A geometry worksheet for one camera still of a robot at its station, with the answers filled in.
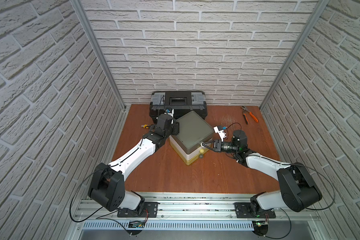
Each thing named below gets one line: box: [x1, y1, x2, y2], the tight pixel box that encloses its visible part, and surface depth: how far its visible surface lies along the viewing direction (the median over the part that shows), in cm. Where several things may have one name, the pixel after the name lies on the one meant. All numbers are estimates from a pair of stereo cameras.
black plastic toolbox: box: [149, 90, 208, 124], surface depth 102 cm
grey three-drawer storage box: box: [169, 110, 215, 166], surface depth 85 cm
